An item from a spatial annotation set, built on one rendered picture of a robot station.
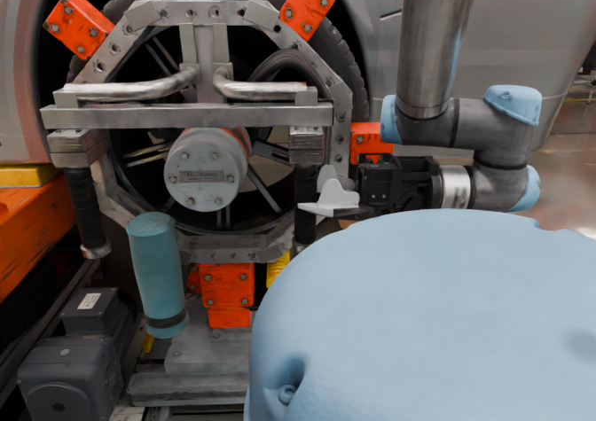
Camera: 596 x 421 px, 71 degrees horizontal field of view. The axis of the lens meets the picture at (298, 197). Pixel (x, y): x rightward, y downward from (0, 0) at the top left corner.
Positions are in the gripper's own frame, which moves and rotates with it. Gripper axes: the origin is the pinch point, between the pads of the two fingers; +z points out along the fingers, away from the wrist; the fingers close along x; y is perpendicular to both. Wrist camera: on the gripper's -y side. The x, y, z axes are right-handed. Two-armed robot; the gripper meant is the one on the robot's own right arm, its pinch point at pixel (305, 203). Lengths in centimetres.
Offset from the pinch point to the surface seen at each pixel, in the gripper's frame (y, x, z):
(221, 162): 4.8, -6.0, 13.6
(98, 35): 23.5, -20.5, 35.5
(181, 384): -68, -25, 33
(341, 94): 12.9, -20.3, -7.7
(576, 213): -84, -149, -167
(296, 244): -6.5, 1.5, 1.5
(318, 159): 7.9, 1.5, -1.8
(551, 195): -84, -174, -166
